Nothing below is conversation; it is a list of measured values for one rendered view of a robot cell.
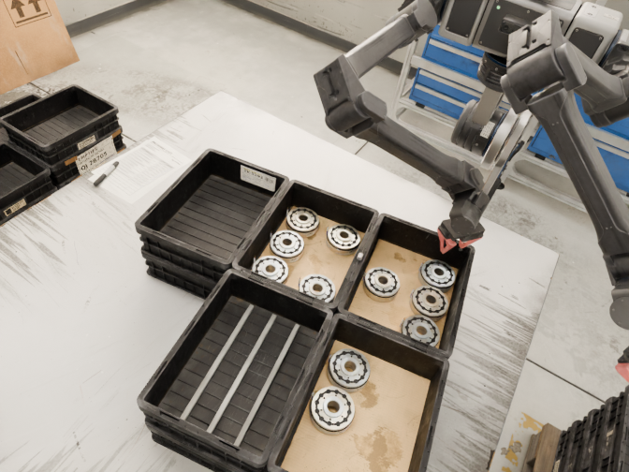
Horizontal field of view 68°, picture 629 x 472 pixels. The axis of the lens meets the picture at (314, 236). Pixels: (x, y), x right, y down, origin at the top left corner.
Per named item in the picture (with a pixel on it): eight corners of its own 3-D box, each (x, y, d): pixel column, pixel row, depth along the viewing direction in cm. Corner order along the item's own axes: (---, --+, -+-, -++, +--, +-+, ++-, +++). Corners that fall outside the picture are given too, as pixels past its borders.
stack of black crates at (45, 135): (95, 156, 257) (74, 82, 224) (135, 180, 249) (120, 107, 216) (30, 195, 233) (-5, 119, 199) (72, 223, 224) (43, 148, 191)
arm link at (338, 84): (330, 55, 84) (296, 80, 92) (369, 120, 88) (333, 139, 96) (426, -8, 112) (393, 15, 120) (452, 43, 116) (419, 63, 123)
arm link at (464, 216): (476, 164, 112) (446, 175, 119) (460, 190, 105) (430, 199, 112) (499, 204, 116) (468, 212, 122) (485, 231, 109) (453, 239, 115)
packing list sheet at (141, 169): (151, 135, 189) (151, 134, 188) (195, 158, 182) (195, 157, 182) (83, 176, 168) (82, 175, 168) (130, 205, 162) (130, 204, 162)
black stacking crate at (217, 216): (210, 174, 161) (208, 148, 153) (287, 204, 156) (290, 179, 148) (138, 253, 136) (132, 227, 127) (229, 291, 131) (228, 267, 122)
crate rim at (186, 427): (228, 272, 123) (228, 266, 122) (333, 316, 118) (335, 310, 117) (134, 407, 97) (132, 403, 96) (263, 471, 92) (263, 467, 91)
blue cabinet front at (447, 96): (409, 97, 306) (436, 10, 264) (514, 142, 286) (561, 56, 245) (407, 99, 304) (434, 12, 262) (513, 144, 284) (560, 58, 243)
